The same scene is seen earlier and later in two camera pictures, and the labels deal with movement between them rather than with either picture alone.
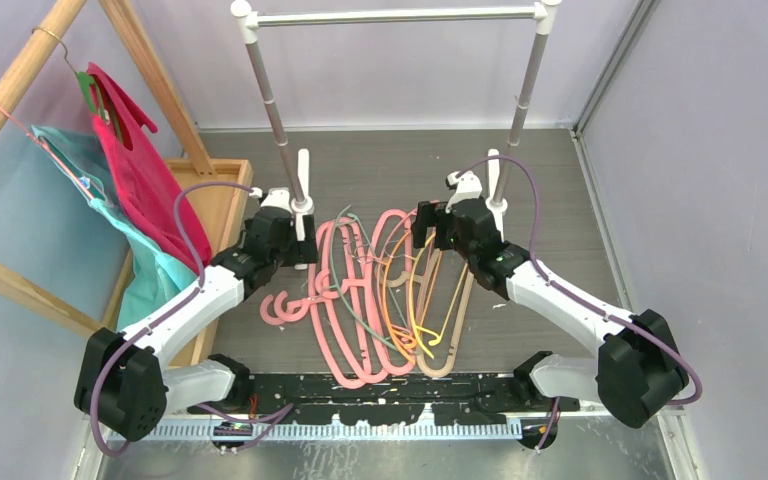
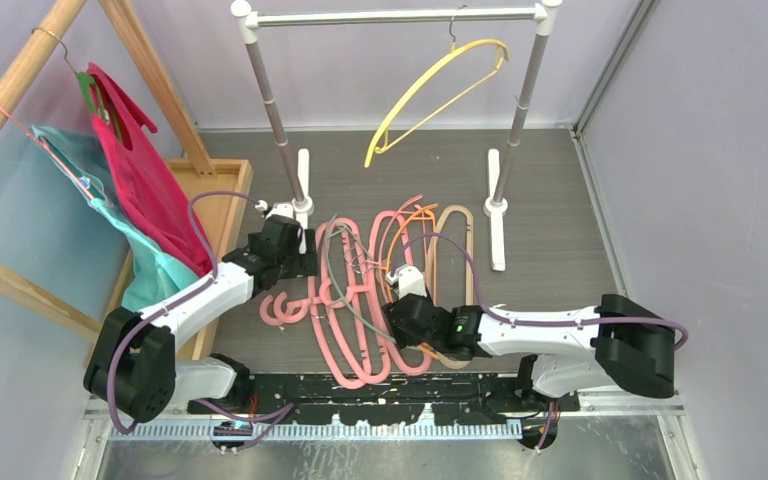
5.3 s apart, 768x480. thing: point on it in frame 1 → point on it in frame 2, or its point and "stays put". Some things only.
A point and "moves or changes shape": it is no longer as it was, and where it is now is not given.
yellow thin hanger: (415, 327) moves or changes shape
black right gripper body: (447, 237) → (406, 338)
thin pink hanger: (385, 244) → (420, 211)
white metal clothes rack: (249, 16) stays put
